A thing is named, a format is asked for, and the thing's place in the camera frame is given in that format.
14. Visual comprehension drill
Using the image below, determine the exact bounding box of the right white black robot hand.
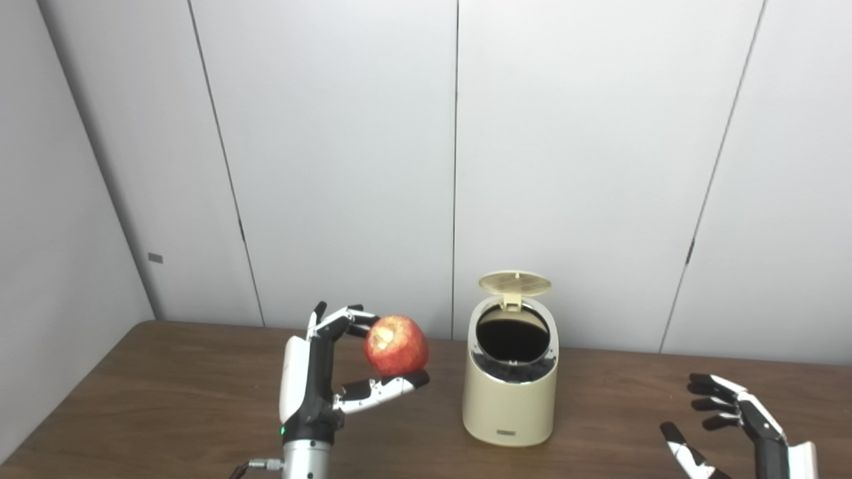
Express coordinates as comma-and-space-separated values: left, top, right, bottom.
660, 373, 819, 479

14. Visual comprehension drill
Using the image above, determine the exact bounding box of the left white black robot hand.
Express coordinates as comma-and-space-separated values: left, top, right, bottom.
278, 301, 431, 443

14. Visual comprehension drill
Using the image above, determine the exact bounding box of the red apple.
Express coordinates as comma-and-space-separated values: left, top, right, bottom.
364, 315, 430, 377

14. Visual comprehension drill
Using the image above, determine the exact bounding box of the cream-colored lidded bin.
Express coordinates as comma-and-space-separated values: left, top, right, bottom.
462, 270, 559, 447

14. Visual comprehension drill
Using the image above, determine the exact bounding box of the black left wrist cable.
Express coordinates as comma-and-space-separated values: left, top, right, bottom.
230, 458, 286, 479

